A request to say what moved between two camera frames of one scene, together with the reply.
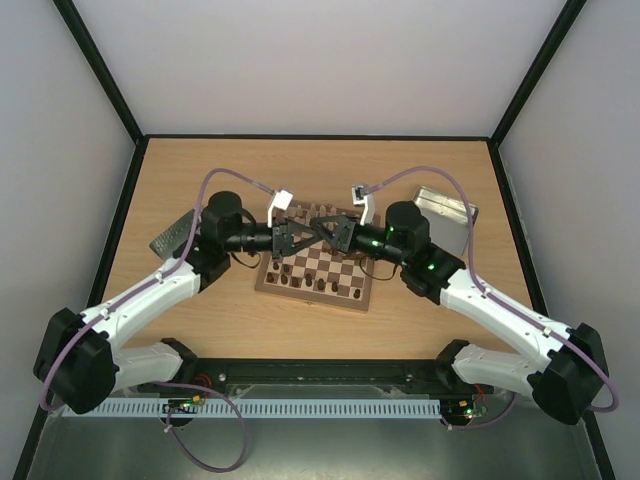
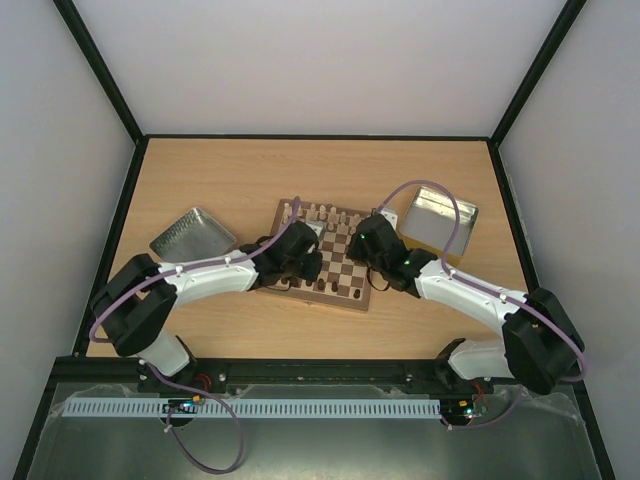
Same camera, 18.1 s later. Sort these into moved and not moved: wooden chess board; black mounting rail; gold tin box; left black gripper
Moved: left black gripper
Not moved: wooden chess board; gold tin box; black mounting rail
